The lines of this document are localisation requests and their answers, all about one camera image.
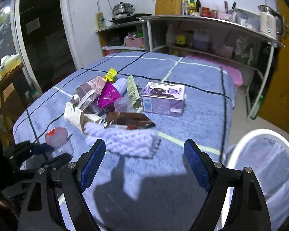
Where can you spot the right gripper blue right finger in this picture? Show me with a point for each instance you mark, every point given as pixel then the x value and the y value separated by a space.
pixel 200 163

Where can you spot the beige paper bag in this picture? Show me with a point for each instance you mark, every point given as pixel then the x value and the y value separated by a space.
pixel 78 118

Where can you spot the small grey side shelf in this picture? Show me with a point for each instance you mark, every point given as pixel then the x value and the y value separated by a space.
pixel 111 38

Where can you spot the white round trash bin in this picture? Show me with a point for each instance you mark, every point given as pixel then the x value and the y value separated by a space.
pixel 267 153

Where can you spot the yellow snack packet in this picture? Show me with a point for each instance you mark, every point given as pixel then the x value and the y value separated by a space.
pixel 110 75

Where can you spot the green glass bottle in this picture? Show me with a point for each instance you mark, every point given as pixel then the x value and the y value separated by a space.
pixel 254 111

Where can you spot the magenta snack bag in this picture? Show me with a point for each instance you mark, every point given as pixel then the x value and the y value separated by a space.
pixel 108 97

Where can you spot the yellow label oil bottle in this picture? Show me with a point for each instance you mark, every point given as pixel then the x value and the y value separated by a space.
pixel 180 36

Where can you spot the pink strawberry milk carton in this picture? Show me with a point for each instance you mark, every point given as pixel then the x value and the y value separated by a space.
pixel 86 95

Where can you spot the clear plastic cup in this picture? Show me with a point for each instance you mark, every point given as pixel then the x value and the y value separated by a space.
pixel 59 139

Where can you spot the olive green wrapper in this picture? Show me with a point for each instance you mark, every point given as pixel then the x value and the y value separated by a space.
pixel 133 93

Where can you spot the metal kitchen shelf rack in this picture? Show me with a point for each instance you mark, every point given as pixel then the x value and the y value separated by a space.
pixel 220 41

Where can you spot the wooden cutting board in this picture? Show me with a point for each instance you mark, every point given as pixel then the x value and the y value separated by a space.
pixel 168 7

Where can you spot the pink plastic basket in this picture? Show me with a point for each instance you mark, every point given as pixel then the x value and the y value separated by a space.
pixel 134 42

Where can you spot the white electric kettle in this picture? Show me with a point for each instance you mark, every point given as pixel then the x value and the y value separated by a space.
pixel 272 23

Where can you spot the steel cooking pot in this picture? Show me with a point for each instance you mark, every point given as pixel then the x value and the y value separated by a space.
pixel 123 8

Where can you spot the purple milk drink carton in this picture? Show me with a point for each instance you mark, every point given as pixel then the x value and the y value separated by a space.
pixel 164 99

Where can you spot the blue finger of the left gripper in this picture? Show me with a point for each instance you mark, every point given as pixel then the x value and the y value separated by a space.
pixel 38 149

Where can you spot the brown coffee sachet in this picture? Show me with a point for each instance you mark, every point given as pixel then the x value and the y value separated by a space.
pixel 130 120

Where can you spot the dark soy sauce bottle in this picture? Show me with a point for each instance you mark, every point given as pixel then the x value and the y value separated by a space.
pixel 198 6

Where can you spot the green sauce bottle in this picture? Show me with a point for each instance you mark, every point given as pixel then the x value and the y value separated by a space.
pixel 192 7

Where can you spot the white foam fruit net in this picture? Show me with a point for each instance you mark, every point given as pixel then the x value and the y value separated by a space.
pixel 142 143

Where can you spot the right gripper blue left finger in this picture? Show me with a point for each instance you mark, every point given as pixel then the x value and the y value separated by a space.
pixel 89 163

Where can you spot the black induction cooker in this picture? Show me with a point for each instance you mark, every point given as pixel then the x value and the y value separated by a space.
pixel 126 18

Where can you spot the purple plastic jug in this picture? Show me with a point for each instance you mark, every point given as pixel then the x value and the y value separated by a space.
pixel 201 40

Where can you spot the blue checked tablecloth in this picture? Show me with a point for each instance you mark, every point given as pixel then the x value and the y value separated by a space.
pixel 144 181

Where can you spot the red lidded jar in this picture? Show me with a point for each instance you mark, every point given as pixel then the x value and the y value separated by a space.
pixel 205 12

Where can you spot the yellow wooden door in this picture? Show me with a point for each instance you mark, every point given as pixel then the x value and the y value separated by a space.
pixel 275 108

